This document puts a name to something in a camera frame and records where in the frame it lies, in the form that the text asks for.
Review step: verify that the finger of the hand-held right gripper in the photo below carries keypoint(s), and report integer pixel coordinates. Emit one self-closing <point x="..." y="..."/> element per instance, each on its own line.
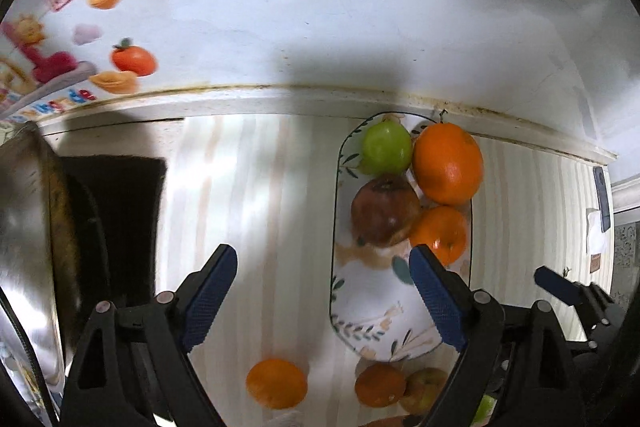
<point x="556" y="285"/>

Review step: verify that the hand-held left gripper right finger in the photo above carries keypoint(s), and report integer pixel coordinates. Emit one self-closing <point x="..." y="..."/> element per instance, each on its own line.
<point x="437" y="302"/>

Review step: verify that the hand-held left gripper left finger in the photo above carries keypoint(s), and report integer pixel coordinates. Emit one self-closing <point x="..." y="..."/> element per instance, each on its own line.
<point x="210" y="299"/>

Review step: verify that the oval floral printed plate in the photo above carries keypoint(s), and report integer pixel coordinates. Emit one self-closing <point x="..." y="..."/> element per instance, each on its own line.
<point x="372" y="307"/>

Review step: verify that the yellow red apple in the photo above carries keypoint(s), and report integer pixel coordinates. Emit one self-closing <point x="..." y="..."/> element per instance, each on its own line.
<point x="424" y="389"/>

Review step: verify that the dark orange tangerine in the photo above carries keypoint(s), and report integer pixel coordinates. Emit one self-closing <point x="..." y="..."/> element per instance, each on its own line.
<point x="380" y="385"/>

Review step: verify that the round orange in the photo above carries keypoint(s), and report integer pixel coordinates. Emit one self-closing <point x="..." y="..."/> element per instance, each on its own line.
<point x="276" y="383"/>

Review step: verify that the white paper sheet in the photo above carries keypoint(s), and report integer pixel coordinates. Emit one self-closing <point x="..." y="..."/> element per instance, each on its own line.
<point x="594" y="234"/>

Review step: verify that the small orange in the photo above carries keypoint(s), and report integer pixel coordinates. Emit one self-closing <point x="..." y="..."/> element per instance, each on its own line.
<point x="440" y="233"/>

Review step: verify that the dark blue device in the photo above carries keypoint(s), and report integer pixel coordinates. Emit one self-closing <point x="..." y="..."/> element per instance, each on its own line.
<point x="602" y="197"/>

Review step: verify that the dark red apple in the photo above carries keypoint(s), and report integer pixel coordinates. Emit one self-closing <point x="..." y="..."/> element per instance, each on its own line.
<point x="384" y="211"/>

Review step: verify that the black box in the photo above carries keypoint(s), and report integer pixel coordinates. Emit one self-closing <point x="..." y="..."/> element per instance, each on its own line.
<point x="125" y="217"/>

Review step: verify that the large orange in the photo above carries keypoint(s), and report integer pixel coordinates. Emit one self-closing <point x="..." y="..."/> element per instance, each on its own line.
<point x="447" y="164"/>

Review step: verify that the green apple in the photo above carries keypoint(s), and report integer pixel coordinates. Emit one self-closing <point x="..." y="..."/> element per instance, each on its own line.
<point x="387" y="148"/>

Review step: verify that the shiny metal pot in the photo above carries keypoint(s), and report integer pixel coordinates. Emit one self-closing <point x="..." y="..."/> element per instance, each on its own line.
<point x="30" y="232"/>

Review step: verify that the fruit-print wall poster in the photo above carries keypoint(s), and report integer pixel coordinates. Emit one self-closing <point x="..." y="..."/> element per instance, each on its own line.
<point x="50" y="57"/>

